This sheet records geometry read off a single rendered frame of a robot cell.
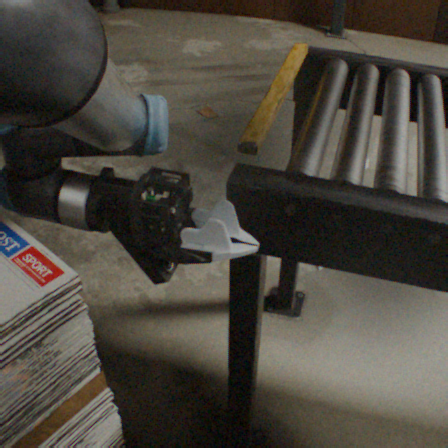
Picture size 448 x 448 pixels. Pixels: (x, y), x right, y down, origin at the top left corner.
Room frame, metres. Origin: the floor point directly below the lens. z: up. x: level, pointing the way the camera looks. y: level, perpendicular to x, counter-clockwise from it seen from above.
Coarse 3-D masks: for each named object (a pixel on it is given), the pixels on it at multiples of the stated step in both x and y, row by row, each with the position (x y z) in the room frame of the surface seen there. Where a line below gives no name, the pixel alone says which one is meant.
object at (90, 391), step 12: (96, 384) 0.36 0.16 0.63; (72, 396) 0.33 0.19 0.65; (84, 396) 0.35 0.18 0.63; (96, 396) 0.36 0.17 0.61; (60, 408) 0.32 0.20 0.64; (72, 408) 0.33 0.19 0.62; (48, 420) 0.30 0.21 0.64; (60, 420) 0.31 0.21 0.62; (36, 432) 0.29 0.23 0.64; (48, 432) 0.30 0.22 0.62; (24, 444) 0.27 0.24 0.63; (36, 444) 0.28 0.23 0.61
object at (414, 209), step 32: (256, 192) 0.56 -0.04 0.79; (288, 192) 0.55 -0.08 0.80; (320, 192) 0.55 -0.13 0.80; (352, 192) 0.55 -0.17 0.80; (384, 192) 0.55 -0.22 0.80; (256, 224) 0.56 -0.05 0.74; (288, 224) 0.55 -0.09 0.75; (320, 224) 0.53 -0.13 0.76; (352, 224) 0.52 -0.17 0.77; (384, 224) 0.51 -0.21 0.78; (416, 224) 0.50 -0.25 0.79; (288, 256) 0.55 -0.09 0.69; (320, 256) 0.53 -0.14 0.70; (352, 256) 0.52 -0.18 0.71; (384, 256) 0.51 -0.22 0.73; (416, 256) 0.49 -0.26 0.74
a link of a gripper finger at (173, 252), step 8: (176, 240) 0.48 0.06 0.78; (160, 248) 0.47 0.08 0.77; (168, 248) 0.46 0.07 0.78; (176, 248) 0.46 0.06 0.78; (184, 248) 0.46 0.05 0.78; (160, 256) 0.46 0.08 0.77; (168, 256) 0.46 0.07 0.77; (176, 256) 0.45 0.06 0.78; (184, 256) 0.45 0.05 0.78; (192, 256) 0.46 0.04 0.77; (200, 256) 0.46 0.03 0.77; (208, 256) 0.46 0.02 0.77; (184, 264) 0.45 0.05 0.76
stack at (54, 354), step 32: (0, 224) 0.45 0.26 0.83; (0, 256) 0.40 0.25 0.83; (32, 256) 0.40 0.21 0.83; (0, 288) 0.35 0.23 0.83; (32, 288) 0.35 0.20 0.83; (64, 288) 0.36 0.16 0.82; (0, 320) 0.31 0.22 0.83; (32, 320) 0.33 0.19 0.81; (64, 320) 0.35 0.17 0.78; (0, 352) 0.29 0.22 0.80; (32, 352) 0.32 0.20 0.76; (64, 352) 0.35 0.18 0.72; (96, 352) 0.37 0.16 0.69; (0, 384) 0.28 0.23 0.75; (32, 384) 0.31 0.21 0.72; (64, 384) 0.33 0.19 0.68; (0, 416) 0.27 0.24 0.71; (32, 416) 0.29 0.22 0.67; (96, 416) 0.35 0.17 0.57
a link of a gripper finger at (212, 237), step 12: (204, 228) 0.47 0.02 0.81; (216, 228) 0.46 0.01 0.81; (192, 240) 0.47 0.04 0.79; (204, 240) 0.47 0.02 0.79; (216, 240) 0.46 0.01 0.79; (228, 240) 0.46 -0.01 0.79; (216, 252) 0.46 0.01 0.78; (228, 252) 0.46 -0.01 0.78; (240, 252) 0.46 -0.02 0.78; (252, 252) 0.46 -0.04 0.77
